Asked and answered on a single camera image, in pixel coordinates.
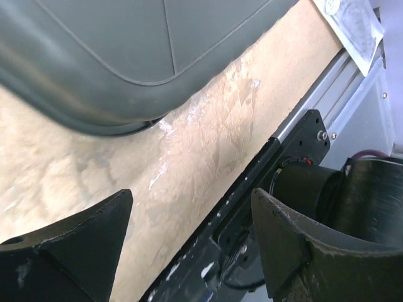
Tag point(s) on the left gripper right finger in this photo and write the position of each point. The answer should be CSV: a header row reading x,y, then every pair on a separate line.
x,y
304,260

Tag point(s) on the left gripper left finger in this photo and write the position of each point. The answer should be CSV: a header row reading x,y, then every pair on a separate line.
x,y
73,259

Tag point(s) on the large grey plastic tub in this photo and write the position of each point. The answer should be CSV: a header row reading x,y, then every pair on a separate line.
x,y
113,68

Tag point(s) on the plastic bag with label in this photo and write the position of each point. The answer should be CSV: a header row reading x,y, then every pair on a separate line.
x,y
357,27

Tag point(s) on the aluminium frame rail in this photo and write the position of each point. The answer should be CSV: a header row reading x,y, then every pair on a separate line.
x,y
348,102

